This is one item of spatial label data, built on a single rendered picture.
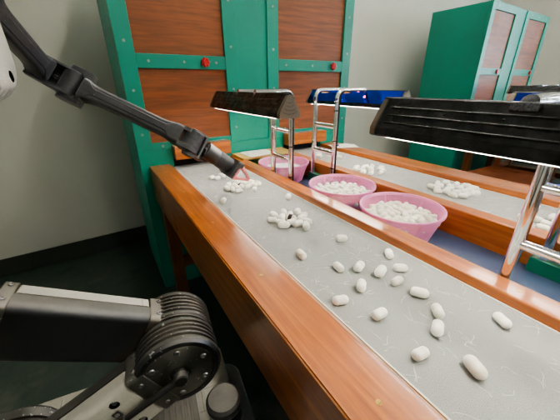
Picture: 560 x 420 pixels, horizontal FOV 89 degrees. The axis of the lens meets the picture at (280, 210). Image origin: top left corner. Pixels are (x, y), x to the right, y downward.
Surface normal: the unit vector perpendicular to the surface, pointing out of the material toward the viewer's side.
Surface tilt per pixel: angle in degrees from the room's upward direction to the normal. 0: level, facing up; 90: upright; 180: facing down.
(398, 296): 0
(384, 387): 0
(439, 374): 0
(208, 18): 90
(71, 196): 90
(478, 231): 90
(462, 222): 90
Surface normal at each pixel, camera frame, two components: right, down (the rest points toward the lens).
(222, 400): 0.03, -0.92
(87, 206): 0.55, 0.33
